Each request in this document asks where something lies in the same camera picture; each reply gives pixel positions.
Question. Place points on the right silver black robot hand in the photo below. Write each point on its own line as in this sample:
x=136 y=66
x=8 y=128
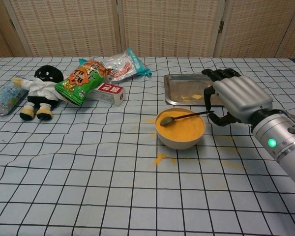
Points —
x=241 y=96

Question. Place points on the dark metal spoon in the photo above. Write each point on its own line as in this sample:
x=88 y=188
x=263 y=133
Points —
x=166 y=121

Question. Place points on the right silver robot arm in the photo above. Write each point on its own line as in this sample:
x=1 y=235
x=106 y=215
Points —
x=282 y=142

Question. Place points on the stainless steel tray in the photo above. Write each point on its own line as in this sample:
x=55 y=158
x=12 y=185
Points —
x=184 y=86

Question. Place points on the white bowl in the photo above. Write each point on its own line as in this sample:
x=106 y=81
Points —
x=179 y=144

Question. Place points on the woven beige folding screen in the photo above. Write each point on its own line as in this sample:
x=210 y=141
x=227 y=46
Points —
x=162 y=27

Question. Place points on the silver teal snack bag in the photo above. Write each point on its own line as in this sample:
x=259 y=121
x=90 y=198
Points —
x=127 y=66

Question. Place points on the red white carton box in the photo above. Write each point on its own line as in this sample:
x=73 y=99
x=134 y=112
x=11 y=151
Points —
x=108 y=94

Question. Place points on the green orange snack bag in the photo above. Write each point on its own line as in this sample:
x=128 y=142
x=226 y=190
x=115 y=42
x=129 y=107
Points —
x=81 y=81

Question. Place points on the light blue checked tablecloth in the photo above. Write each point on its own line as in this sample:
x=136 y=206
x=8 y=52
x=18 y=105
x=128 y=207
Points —
x=88 y=172

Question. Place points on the black white plush doll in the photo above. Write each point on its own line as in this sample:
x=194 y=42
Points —
x=43 y=91

